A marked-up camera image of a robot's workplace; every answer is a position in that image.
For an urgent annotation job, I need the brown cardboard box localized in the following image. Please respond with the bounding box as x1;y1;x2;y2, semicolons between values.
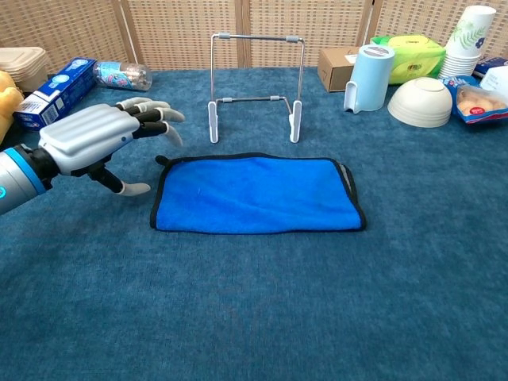
317;46;362;93

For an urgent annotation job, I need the yellow plush toy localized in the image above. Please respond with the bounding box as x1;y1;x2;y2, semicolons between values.
0;70;25;144

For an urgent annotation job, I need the stack of paper cups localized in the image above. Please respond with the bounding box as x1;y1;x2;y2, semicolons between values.
437;5;498;80

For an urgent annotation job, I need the green tissue pack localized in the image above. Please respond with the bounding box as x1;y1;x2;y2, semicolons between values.
370;34;447;86

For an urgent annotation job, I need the clear bottle with blue label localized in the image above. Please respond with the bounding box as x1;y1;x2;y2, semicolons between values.
93;60;153;92

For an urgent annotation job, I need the white stapler box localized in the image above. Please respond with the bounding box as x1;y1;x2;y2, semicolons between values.
479;66;508;91

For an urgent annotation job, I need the metal rack with white feet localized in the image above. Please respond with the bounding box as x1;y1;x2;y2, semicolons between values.
207;31;306;144

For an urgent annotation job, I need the beige lunch box stack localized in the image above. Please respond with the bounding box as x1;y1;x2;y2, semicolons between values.
0;46;51;93

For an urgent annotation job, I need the grey and blue towel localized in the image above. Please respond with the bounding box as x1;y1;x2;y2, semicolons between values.
149;152;367;235

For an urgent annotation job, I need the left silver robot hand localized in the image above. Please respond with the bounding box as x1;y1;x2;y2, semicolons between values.
38;97;187;198

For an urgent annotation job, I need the blue toothpaste box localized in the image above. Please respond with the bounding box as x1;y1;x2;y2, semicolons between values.
13;57;98;134

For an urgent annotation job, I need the blue cookie snack bag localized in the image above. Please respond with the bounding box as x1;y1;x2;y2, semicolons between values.
441;75;508;125

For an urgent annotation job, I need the cream bowl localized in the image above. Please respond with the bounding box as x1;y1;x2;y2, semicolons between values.
387;76;453;129

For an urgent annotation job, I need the teal table carpet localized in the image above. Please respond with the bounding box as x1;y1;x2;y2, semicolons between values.
0;67;508;381

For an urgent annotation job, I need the light blue cylindrical cup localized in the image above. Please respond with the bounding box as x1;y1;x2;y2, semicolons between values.
343;44;396;115

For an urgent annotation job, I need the wicker folding screen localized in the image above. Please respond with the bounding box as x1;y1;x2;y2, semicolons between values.
0;0;508;76

